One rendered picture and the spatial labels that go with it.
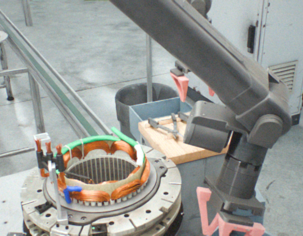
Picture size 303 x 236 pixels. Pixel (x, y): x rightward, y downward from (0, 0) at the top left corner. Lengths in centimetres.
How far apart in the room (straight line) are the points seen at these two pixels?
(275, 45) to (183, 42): 260
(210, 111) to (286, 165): 243
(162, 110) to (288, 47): 201
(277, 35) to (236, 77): 256
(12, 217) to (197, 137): 84
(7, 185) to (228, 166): 97
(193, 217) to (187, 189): 10
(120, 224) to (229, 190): 22
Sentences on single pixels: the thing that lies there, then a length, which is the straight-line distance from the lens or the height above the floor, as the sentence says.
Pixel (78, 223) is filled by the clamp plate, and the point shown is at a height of 110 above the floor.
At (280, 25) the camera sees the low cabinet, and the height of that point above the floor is 82.
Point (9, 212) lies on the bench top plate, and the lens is 140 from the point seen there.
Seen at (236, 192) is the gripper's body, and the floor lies 121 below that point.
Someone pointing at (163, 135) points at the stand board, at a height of 106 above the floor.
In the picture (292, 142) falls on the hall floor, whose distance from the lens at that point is 335.
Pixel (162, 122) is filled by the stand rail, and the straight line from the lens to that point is 116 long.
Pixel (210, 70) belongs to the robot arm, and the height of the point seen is 141.
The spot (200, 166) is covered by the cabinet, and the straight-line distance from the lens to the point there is 108.
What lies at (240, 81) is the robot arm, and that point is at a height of 139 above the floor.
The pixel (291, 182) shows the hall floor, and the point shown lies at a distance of 291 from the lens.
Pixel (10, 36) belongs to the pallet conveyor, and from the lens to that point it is 322.
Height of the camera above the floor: 161
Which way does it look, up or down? 27 degrees down
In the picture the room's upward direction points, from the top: 1 degrees counter-clockwise
